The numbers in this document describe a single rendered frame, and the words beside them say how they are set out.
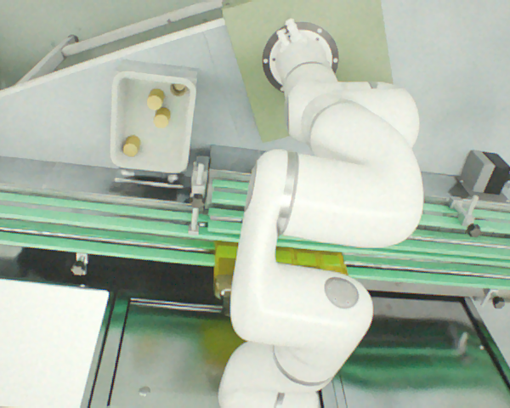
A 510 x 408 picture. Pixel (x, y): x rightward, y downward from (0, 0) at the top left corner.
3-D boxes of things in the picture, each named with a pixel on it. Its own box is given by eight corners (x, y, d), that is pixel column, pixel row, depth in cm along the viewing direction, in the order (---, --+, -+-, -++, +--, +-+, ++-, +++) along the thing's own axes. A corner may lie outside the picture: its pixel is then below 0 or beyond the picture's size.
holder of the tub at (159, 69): (117, 167, 121) (111, 184, 114) (121, 59, 107) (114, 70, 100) (186, 174, 123) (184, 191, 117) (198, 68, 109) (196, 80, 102)
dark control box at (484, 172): (459, 175, 127) (472, 192, 120) (470, 148, 123) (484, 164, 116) (486, 178, 128) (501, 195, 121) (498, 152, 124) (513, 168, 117)
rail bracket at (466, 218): (443, 203, 116) (465, 237, 105) (454, 177, 113) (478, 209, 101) (458, 205, 117) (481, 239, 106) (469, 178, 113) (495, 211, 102)
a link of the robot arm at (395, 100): (308, 98, 58) (441, 94, 58) (289, 81, 81) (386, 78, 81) (309, 176, 61) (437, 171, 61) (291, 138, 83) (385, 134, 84)
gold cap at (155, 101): (149, 87, 109) (146, 93, 105) (165, 88, 109) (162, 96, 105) (148, 102, 110) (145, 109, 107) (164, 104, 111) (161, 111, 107)
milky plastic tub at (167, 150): (116, 149, 118) (110, 167, 111) (120, 59, 106) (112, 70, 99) (189, 156, 120) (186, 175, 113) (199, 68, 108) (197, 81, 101)
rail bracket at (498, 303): (463, 285, 131) (484, 320, 120) (473, 265, 128) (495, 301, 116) (476, 286, 132) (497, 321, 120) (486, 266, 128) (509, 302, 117)
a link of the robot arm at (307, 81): (278, 62, 84) (286, 97, 71) (354, 59, 84) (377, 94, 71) (279, 113, 90) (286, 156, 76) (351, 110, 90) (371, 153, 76)
